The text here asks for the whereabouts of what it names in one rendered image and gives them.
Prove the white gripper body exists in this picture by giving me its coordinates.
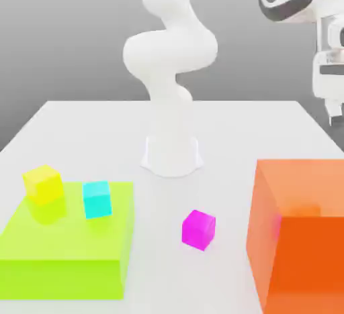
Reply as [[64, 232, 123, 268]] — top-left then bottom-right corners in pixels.
[[311, 51, 344, 101]]

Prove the small magenta cube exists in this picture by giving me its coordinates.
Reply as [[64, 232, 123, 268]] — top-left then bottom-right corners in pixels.
[[181, 209, 216, 252]]

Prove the small cyan cube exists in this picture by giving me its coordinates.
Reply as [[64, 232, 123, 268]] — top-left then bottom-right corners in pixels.
[[82, 180, 113, 220]]

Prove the small yellow cube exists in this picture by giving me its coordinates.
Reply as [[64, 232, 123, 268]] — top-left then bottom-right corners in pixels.
[[21, 164, 65, 207]]

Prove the large orange box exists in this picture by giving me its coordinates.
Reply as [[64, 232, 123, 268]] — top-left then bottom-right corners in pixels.
[[246, 158, 344, 314]]

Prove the large lime green box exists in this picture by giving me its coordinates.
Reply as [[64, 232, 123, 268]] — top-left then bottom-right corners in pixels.
[[0, 181, 135, 301]]

